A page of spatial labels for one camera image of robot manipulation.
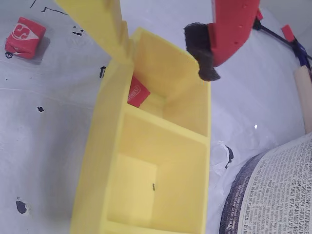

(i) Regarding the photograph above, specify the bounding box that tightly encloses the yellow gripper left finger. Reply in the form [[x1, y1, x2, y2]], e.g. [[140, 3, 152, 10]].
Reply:
[[54, 0, 135, 63]]

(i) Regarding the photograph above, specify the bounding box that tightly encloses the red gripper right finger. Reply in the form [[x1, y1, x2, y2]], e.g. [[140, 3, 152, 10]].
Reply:
[[183, 0, 262, 82]]

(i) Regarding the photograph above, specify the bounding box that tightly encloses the red candy with triangle logo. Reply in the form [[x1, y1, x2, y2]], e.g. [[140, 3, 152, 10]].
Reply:
[[4, 16, 47, 59]]

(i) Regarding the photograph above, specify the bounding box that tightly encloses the red candy with brand text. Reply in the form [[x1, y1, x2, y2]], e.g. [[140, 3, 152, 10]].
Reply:
[[126, 75, 151, 109]]

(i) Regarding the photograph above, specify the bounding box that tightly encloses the yellow three-compartment box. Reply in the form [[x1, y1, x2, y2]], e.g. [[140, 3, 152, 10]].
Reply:
[[69, 27, 212, 234]]

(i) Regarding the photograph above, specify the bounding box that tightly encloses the black red clamp tool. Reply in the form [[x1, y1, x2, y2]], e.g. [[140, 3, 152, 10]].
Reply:
[[253, 9, 312, 71]]

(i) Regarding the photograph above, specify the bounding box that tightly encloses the white plastic table cover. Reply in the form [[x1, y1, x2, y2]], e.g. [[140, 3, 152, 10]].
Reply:
[[0, 0, 312, 234]]

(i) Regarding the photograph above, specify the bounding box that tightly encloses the paper labelled metal can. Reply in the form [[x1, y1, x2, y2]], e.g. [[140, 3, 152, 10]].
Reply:
[[219, 133, 312, 234]]

